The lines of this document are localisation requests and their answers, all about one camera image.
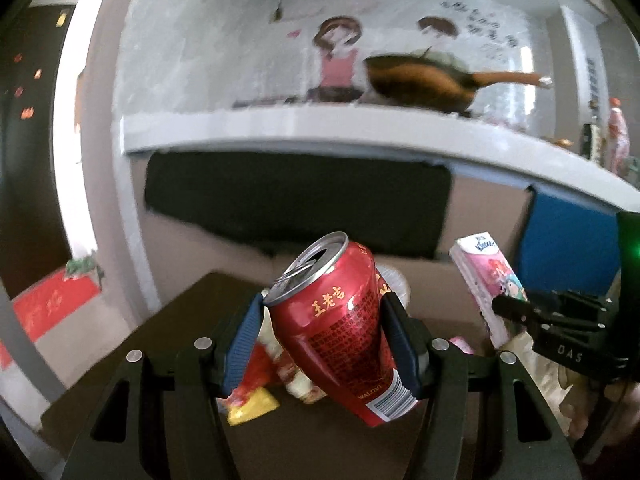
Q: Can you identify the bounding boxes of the blue hanging towel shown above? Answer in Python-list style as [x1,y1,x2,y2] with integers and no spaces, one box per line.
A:
[513,186,620,296]

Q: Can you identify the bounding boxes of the brown wok with handle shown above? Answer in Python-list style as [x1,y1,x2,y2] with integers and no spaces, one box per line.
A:
[364,54,552,115]

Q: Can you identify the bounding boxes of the cartoon couple wall sticker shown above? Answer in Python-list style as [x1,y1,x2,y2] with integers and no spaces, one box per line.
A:
[269,0,524,106]

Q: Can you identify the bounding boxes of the pink tissue pack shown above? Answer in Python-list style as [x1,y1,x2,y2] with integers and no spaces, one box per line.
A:
[449,232,527,349]

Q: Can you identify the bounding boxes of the cream noodle packet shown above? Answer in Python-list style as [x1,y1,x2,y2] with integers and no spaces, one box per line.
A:
[257,312,326,405]

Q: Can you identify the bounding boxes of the silver round cake board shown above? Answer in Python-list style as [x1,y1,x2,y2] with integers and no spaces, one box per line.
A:
[376,263,411,309]

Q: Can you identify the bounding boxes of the red plastic bag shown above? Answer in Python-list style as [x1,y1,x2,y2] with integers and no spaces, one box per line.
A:
[218,342,279,426]

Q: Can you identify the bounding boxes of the red drink can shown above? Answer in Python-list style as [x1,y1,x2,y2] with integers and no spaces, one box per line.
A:
[264,231,418,427]

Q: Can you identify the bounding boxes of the black hanging cloth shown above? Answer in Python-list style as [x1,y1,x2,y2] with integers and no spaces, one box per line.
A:
[144,152,452,260]

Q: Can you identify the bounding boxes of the pink plastic spoon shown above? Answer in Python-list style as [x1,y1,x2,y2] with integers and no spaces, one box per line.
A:
[449,336,475,356]

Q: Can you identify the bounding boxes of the black refrigerator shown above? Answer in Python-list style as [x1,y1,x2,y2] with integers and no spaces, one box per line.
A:
[1,4,75,298]

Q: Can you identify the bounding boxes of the person's right hand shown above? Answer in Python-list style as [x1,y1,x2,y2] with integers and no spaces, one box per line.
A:
[560,376,640,449]

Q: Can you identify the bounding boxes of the red drink bottle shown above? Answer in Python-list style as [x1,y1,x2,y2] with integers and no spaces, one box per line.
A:
[608,98,630,176]

